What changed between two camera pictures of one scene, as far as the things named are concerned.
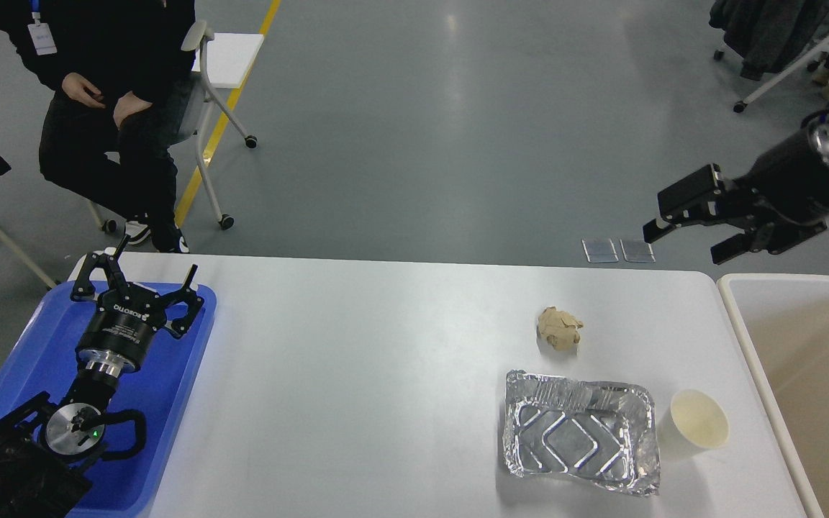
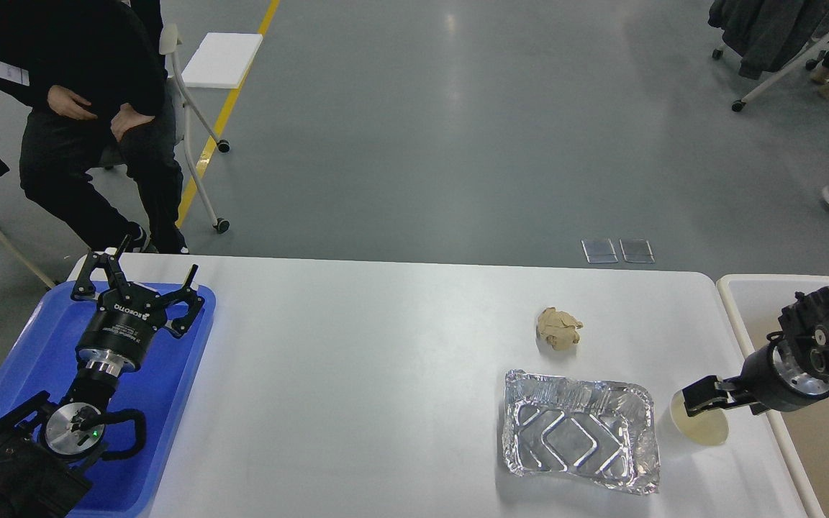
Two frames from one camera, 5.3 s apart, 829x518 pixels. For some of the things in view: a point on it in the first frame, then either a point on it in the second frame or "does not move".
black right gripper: x=794 y=185 to x=770 y=380
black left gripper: x=125 y=314 does not move
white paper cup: x=699 y=418 does not move
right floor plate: x=636 y=250 does not move
